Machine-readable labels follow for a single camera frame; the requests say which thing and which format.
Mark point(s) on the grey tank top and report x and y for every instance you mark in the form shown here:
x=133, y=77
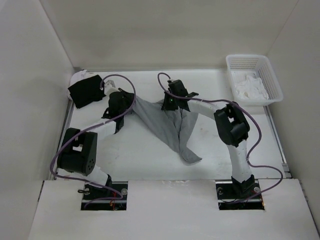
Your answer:
x=174, y=128

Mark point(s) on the white plastic basket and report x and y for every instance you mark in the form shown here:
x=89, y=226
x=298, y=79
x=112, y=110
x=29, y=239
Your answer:
x=259, y=65

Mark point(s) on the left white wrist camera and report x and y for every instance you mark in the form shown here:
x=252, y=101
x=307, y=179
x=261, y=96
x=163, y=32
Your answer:
x=109, y=87

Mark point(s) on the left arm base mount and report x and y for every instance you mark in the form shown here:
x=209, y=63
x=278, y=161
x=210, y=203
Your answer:
x=101, y=199

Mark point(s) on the white tank top in basket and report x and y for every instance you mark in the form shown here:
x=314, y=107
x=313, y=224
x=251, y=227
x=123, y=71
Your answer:
x=250, y=87

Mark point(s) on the folded black tank top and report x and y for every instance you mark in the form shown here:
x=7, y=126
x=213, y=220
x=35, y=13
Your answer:
x=86, y=91

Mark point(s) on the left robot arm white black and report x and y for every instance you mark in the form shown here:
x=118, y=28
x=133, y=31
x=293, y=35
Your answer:
x=78, y=155

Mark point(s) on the folded white tank top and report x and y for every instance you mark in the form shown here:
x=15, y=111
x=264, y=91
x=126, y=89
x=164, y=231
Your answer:
x=76, y=77

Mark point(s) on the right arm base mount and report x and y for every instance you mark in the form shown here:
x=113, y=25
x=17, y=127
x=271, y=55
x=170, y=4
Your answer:
x=228, y=199

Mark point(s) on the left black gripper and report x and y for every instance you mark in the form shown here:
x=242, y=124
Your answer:
x=129, y=96

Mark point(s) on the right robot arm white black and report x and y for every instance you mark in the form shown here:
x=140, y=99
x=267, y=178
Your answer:
x=232, y=128

